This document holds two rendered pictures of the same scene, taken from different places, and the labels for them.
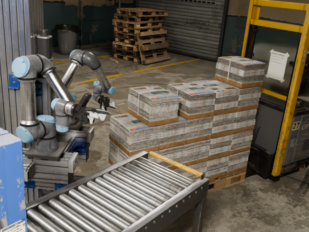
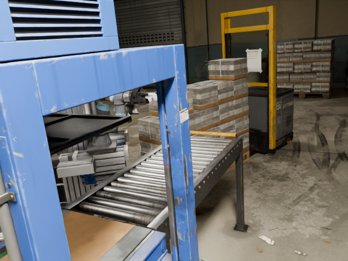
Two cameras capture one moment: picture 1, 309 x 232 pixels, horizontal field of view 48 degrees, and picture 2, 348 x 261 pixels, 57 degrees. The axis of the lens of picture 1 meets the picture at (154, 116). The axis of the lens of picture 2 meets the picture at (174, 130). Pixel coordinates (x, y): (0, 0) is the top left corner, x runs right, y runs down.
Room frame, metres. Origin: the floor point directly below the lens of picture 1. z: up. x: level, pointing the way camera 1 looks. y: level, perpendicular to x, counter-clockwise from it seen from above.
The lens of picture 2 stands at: (-0.34, 0.53, 1.56)
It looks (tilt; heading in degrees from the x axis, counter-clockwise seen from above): 16 degrees down; 351
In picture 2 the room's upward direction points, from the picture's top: 5 degrees counter-clockwise
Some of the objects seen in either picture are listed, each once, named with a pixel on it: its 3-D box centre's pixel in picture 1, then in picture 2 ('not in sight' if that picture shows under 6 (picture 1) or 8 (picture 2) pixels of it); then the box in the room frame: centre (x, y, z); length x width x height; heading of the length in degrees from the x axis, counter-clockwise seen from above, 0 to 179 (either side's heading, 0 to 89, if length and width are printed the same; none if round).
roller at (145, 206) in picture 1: (123, 195); (184, 157); (1.70, 0.14, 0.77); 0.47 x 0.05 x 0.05; 52
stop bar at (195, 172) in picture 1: (174, 163); (210, 133); (2.07, -0.16, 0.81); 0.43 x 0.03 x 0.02; 52
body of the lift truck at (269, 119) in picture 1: (277, 131); (263, 116); (3.85, -1.46, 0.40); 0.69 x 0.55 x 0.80; 34
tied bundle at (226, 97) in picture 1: (213, 96); (213, 91); (3.23, -0.55, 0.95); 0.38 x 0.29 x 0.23; 34
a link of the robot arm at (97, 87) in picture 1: (99, 87); not in sight; (3.14, 0.54, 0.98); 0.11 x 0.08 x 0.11; 61
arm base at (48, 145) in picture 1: (47, 141); (101, 138); (2.13, 0.71, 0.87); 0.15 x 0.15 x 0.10
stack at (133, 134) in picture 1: (172, 154); (191, 145); (2.99, -0.20, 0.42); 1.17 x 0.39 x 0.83; 124
